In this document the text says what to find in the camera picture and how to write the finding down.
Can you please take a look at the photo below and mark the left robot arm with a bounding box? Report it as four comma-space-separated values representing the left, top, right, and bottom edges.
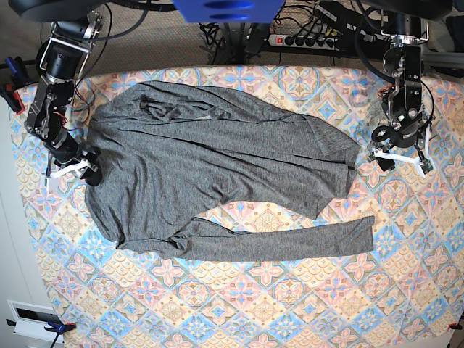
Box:
369, 14, 434, 178

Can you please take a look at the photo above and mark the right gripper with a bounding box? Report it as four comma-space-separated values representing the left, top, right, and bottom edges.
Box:
45, 134, 102, 186

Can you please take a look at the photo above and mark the white power strip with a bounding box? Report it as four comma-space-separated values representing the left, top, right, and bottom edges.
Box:
268, 34, 339, 51

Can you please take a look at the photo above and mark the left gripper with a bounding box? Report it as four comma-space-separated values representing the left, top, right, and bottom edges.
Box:
368, 121, 434, 178

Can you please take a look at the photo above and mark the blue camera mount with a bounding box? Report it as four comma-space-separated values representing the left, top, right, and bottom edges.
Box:
172, 0, 284, 24

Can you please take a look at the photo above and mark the grey t-shirt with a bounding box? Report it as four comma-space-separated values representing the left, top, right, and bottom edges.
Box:
85, 81, 375, 262

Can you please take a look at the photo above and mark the red black clamp left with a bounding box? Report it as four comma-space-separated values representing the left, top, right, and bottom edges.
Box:
1, 57, 28, 115

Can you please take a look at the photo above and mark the clamp bottom right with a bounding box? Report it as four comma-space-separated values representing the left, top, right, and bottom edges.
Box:
448, 323, 463, 331

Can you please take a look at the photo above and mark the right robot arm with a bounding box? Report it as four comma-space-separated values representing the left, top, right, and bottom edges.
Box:
25, 12, 102, 186

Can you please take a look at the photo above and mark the blue clamp bottom left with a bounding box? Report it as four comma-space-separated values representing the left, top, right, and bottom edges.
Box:
6, 319, 76, 336

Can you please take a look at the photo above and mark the white wall outlet box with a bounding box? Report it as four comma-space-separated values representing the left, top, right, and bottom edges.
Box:
7, 299, 60, 343

